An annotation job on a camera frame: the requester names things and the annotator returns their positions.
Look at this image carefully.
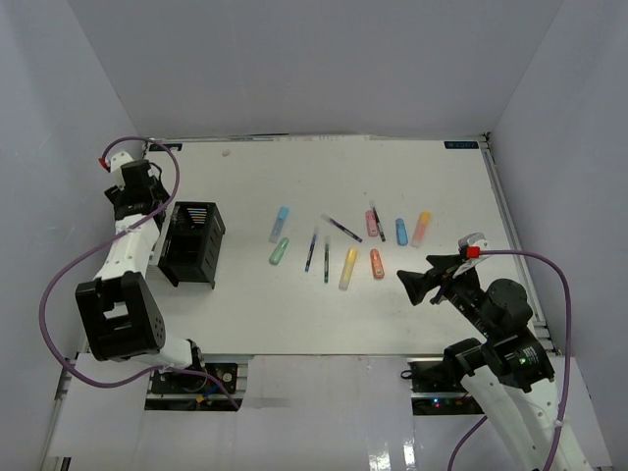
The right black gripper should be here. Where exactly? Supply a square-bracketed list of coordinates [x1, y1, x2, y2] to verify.
[396, 253, 497, 339]

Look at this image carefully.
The orange cap highlighter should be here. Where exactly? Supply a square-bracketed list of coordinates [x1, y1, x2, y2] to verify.
[410, 211, 431, 247]

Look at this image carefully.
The yellow cap highlighter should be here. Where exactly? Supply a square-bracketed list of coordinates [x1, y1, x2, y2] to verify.
[339, 247, 358, 290]

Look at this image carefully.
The black ink pen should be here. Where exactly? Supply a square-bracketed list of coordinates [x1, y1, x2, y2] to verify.
[369, 200, 387, 242]

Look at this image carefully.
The green ink pen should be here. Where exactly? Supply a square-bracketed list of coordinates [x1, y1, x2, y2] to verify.
[324, 235, 331, 284]

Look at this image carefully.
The purple ink pen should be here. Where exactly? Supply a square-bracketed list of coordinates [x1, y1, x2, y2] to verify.
[321, 214, 363, 243]

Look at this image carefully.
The blue ink pen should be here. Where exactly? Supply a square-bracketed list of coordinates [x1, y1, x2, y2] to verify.
[304, 226, 319, 273]

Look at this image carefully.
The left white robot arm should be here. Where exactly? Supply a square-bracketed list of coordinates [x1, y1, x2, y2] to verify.
[76, 151, 208, 392]

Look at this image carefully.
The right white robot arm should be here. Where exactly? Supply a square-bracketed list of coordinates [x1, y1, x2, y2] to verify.
[396, 245, 591, 470]

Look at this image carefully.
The left dark table label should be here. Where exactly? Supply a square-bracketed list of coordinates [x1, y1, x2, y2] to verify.
[148, 142, 183, 152]

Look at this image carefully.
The blue correction tape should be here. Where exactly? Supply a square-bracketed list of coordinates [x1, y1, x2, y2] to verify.
[395, 218, 408, 246]

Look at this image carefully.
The pink correction tape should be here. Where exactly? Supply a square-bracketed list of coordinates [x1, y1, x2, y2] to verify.
[365, 209, 379, 237]

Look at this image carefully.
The black slotted organizer box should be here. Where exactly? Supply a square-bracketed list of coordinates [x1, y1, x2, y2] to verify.
[157, 201, 226, 288]

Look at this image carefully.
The blue cap highlighter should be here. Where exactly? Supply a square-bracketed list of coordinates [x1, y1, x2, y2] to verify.
[269, 206, 289, 243]

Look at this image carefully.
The green correction tape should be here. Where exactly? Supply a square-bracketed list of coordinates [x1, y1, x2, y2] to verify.
[269, 237, 289, 265]

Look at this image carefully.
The dark blue table label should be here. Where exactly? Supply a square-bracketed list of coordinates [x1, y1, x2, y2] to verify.
[444, 140, 479, 150]

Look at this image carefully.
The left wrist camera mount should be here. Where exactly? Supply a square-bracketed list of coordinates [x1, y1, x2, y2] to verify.
[99, 151, 133, 187]

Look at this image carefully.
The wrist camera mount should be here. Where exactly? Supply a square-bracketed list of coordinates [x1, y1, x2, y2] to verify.
[99, 151, 133, 187]
[458, 233, 490, 269]

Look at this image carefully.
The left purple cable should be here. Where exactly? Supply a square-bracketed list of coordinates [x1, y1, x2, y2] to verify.
[38, 135, 241, 411]

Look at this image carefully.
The purple cable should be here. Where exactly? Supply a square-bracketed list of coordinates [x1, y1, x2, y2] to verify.
[446, 249, 572, 471]
[38, 135, 241, 411]

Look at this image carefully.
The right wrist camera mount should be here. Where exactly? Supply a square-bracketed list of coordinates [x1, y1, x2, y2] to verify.
[458, 233, 490, 269]

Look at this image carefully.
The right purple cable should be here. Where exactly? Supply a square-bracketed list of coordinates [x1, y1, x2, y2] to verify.
[446, 249, 572, 471]

